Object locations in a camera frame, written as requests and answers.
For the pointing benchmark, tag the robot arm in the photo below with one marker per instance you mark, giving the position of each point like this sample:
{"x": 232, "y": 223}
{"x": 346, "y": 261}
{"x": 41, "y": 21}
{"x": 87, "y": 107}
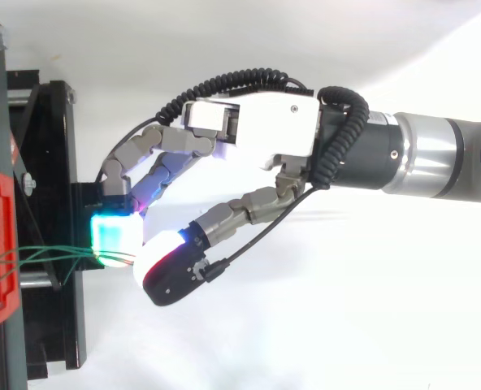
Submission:
{"x": 427, "y": 154}

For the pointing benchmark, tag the black stand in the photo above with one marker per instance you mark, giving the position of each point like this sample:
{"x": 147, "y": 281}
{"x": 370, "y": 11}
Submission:
{"x": 45, "y": 223}

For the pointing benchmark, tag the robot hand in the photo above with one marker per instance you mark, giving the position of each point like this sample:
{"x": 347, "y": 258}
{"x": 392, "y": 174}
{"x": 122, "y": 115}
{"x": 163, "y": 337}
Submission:
{"x": 273, "y": 122}

